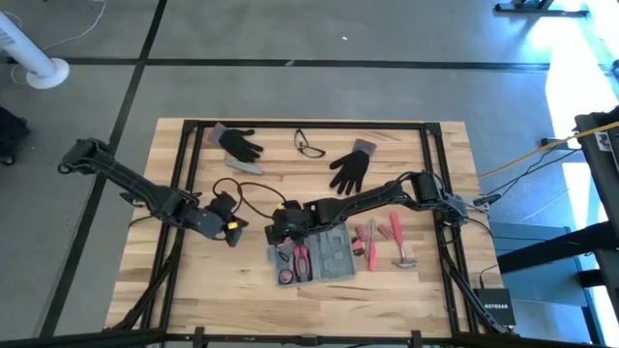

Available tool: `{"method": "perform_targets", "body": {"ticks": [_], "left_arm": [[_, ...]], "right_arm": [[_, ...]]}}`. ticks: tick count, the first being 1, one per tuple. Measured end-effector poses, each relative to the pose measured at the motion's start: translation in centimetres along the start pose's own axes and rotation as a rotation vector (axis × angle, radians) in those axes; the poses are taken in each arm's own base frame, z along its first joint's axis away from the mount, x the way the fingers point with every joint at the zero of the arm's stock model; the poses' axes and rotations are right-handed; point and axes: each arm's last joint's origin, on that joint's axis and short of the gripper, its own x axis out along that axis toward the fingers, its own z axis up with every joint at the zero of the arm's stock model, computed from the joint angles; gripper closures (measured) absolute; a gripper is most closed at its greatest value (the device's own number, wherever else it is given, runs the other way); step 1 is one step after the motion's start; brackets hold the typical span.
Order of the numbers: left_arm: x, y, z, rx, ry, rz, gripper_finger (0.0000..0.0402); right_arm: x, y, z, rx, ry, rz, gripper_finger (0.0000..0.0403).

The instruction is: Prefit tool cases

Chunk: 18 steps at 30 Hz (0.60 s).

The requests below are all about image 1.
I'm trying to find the black diagonal frame brace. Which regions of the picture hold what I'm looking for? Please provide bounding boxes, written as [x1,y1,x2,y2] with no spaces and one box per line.
[108,248,180,334]
[437,236,518,337]

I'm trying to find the black overhead rig crossbar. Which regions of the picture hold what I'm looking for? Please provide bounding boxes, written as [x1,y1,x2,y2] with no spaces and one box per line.
[0,328,619,348]

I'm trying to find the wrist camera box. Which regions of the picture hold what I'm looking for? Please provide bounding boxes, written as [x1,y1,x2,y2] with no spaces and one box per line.
[281,200,310,222]
[205,191,239,218]

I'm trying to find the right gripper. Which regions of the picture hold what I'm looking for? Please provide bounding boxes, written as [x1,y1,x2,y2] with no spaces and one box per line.
[265,219,314,246]

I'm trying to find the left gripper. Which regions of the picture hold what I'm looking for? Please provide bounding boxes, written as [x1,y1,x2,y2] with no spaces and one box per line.
[192,208,249,247]

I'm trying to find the yellow hanging cable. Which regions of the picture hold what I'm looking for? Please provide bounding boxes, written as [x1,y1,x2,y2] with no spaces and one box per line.
[478,120,619,179]

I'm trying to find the large pink flat-faced tool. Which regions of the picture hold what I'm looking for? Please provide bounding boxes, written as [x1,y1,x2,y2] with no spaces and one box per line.
[277,246,295,287]

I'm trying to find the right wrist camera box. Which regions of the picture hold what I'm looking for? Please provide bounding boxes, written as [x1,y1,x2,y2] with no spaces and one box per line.
[281,200,310,222]

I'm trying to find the black thin floor cable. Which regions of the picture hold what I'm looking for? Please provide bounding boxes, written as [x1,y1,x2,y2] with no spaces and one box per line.
[483,144,581,199]

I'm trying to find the tortoise-frame safety glasses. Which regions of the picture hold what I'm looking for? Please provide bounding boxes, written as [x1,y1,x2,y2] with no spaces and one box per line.
[293,128,327,160]

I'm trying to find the white tower fan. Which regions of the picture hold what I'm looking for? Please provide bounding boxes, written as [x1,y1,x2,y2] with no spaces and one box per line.
[0,9,72,91]

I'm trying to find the pink tool handle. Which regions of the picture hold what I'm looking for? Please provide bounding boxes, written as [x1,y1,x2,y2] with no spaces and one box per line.
[292,244,313,284]

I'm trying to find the black looped cable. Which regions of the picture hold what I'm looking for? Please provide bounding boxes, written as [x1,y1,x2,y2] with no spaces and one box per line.
[239,181,289,221]
[211,177,246,214]

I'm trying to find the grey plastic tool case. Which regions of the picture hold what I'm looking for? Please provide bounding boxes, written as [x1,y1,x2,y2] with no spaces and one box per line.
[267,222,358,290]

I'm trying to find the pink thick-handled tool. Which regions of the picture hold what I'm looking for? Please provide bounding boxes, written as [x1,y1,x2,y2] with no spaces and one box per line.
[366,217,379,273]

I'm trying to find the black wheeled object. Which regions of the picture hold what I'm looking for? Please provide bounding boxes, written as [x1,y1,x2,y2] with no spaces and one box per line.
[0,105,31,166]

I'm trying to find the pink long ribbed tool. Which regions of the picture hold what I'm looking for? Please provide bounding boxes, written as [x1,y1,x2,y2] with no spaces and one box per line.
[389,211,419,270]

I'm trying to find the grey utility knife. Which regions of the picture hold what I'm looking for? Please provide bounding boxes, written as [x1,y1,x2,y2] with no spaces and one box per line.
[222,157,265,176]

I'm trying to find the white floor cable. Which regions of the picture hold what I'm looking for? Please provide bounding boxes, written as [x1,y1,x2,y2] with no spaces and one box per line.
[9,0,108,87]

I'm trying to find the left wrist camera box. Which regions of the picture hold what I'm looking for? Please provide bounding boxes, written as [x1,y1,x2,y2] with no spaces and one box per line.
[205,191,239,218]

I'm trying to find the black work glove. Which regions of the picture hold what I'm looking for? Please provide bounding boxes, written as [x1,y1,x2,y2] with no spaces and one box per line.
[207,122,265,164]
[329,138,377,196]

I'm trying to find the black Netgear switch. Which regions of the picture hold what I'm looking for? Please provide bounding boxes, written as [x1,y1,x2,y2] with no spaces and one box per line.
[472,288,517,328]

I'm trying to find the black standing desk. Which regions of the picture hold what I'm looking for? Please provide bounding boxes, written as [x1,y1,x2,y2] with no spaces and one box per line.
[493,0,589,18]

